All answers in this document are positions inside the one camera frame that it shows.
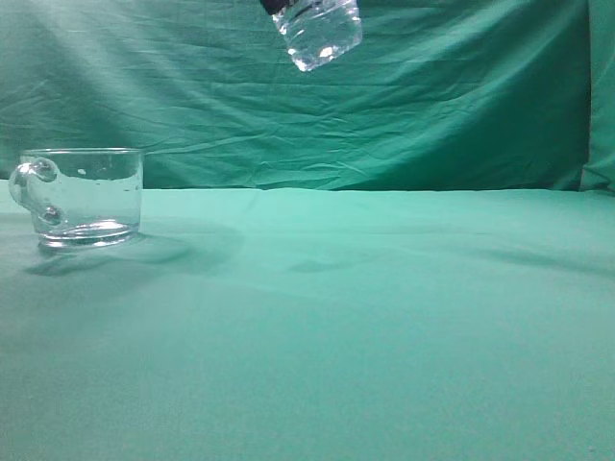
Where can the clear glass mug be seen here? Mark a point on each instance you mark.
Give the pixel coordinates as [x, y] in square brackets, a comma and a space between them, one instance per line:
[82, 197]

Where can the clear plastic water bottle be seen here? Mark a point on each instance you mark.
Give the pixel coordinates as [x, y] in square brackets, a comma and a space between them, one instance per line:
[318, 32]

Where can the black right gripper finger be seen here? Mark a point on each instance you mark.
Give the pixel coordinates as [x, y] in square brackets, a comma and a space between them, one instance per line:
[275, 6]

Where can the green backdrop cloth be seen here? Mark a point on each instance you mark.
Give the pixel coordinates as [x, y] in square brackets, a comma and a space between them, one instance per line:
[439, 95]

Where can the green table cloth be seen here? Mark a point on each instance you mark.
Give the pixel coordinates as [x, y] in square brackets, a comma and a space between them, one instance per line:
[309, 325]

